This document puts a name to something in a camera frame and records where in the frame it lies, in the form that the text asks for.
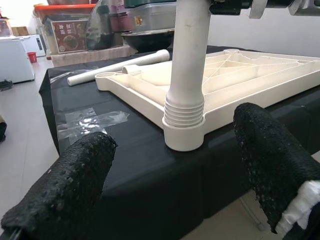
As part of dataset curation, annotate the white cabinet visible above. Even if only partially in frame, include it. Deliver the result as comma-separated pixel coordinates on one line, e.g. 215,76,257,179
0,37,36,85

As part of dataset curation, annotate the clear tape patch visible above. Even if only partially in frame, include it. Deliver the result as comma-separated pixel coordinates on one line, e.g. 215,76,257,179
56,107,131,142

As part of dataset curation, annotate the white plastic table top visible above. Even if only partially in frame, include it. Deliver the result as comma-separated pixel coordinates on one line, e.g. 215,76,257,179
94,48,320,153

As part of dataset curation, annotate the small red bucket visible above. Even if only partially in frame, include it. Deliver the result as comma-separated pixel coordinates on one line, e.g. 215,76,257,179
26,51,39,64

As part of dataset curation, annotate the black wok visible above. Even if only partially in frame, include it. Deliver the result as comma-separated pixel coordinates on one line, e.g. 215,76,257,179
121,28,176,54

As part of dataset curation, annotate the red printed cardboard box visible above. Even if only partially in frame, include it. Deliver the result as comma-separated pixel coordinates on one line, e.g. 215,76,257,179
51,19,89,54

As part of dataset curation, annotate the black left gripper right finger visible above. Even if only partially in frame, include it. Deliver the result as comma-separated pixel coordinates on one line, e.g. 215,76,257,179
233,101,320,235

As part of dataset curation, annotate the orange plastic lid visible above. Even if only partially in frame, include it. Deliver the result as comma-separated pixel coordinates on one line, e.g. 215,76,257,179
33,2,97,17

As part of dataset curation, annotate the white plastic table leg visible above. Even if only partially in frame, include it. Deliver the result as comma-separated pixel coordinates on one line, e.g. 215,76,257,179
163,0,211,129
121,63,174,76
66,49,170,87

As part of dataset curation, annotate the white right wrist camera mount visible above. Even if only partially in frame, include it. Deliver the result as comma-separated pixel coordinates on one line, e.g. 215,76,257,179
248,0,270,20

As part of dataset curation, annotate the white appliance with panel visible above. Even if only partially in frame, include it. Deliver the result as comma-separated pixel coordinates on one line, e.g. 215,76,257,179
21,33,47,57

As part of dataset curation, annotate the black mop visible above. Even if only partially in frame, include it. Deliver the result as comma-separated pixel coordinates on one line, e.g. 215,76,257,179
0,79,14,92

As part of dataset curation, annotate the black plastic sheet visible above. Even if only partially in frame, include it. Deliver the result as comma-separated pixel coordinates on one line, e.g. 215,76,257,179
38,44,320,240

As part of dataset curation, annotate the beige cloth covered table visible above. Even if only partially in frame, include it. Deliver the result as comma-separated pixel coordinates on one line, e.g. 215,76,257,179
51,43,139,68

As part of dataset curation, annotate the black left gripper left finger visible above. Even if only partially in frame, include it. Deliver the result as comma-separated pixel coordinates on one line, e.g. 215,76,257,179
0,131,118,240

